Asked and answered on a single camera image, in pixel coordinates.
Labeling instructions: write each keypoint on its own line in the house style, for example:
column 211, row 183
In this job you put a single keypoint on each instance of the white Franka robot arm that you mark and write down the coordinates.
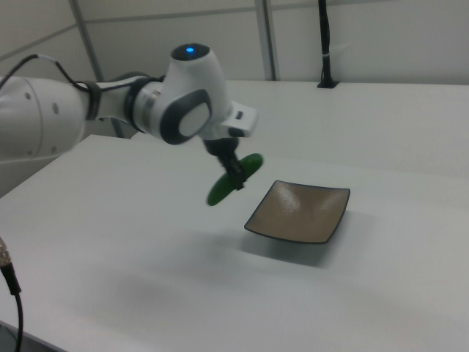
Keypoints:
column 190, row 86

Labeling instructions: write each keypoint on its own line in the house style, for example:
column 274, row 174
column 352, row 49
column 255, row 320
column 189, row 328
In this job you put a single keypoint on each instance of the square brown ceramic plate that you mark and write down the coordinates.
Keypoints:
column 297, row 213

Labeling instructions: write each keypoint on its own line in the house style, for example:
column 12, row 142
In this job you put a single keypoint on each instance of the green cucumber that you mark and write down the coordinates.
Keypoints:
column 219, row 191

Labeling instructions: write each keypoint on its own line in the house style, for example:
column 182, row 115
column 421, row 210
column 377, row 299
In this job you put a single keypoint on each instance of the black pole with clamp base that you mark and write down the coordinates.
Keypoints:
column 325, row 36

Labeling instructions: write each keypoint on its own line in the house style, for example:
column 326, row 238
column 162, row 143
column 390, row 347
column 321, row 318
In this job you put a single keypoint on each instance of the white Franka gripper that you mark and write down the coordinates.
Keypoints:
column 242, row 119

